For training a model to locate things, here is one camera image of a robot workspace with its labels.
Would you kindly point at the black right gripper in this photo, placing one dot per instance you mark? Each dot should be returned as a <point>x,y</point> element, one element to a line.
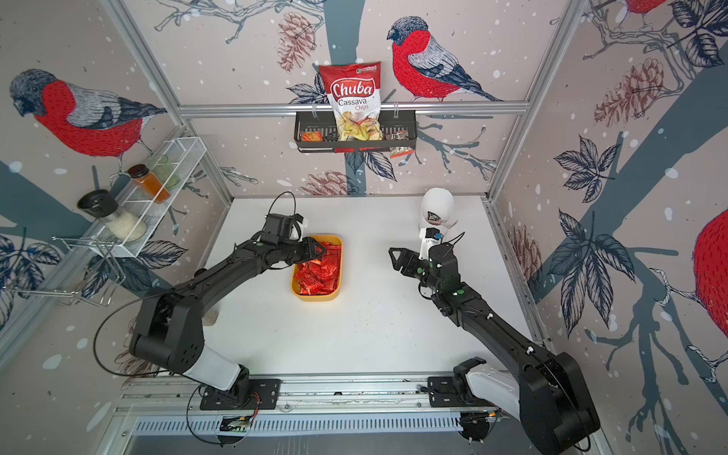
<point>411,257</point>

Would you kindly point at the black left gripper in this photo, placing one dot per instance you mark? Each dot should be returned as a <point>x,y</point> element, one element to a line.
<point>311,249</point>

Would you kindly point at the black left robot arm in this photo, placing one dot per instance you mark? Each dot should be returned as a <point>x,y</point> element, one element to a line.
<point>169,329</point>

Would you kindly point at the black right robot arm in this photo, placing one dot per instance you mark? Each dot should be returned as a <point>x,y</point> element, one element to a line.
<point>553,402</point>

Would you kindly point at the yellow plastic storage box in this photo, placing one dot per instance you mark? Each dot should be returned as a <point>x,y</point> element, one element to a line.
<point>335,293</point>

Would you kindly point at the red tea bags pile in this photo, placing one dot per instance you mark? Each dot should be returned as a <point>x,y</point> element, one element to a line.
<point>319,273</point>

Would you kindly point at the white paper cup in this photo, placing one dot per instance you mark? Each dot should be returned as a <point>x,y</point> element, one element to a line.
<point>437,211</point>

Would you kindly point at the Chuba cassava chips bag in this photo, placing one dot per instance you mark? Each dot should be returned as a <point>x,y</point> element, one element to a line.
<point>353,92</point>

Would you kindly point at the green item on shelf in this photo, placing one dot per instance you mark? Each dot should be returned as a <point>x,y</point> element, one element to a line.
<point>163,168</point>

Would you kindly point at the orange spice jar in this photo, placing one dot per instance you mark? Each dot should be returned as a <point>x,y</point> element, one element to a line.
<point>148,183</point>

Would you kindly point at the black lid salt jar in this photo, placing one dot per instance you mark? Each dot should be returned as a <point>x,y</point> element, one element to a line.
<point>122,224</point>

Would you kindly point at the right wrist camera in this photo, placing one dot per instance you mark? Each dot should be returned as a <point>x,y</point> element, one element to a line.
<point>429,237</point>

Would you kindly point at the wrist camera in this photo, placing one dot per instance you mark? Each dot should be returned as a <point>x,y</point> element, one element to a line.
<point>429,237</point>
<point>279,228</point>

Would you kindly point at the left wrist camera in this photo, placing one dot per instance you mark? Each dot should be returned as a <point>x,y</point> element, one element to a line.
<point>279,228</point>

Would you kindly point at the black wire wall basket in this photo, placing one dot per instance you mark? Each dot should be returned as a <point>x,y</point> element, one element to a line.
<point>317,133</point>

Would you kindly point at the white wire wall shelf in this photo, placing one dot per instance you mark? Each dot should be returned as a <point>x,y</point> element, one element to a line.
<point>185,153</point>

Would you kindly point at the chrome wire rack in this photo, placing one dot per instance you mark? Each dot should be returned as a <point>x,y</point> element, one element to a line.
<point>67,271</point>

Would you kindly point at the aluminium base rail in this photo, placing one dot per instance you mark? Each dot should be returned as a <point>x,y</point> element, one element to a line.
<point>299,405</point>

